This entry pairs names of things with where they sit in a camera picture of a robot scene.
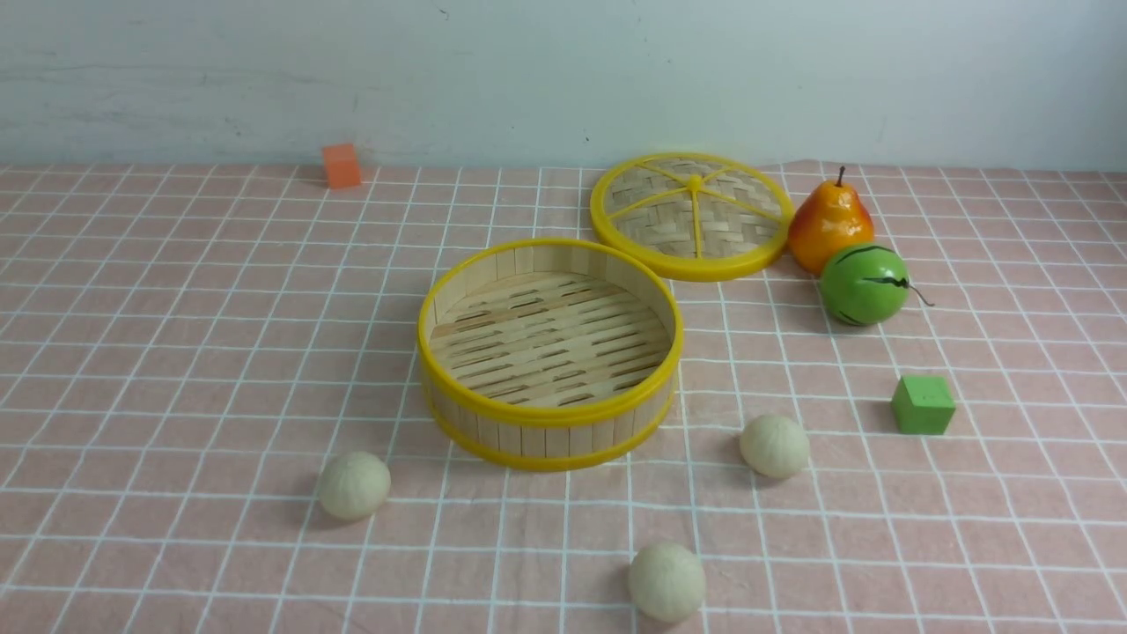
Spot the green cube block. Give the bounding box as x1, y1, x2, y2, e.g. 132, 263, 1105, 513
891, 374, 955, 436

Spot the orange cube block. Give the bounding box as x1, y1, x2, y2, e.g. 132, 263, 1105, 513
321, 142, 363, 191

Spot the yellow-rimmed bamboo steamer tray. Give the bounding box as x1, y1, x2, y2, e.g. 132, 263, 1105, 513
417, 240, 684, 472

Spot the white bun front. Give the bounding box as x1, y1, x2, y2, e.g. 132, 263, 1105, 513
627, 542, 707, 623

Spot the pink checkered tablecloth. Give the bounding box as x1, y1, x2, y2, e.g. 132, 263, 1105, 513
1, 166, 1126, 633

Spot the green toy watermelon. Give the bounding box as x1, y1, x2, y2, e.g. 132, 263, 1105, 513
820, 242, 935, 328

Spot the orange toy pear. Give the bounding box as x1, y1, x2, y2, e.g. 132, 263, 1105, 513
786, 166, 876, 277

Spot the white bun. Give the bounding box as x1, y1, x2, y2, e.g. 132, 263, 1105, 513
738, 414, 810, 479
627, 542, 707, 623
317, 450, 391, 521

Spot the yellow-rimmed woven steamer lid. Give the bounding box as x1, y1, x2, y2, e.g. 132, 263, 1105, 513
589, 151, 795, 284

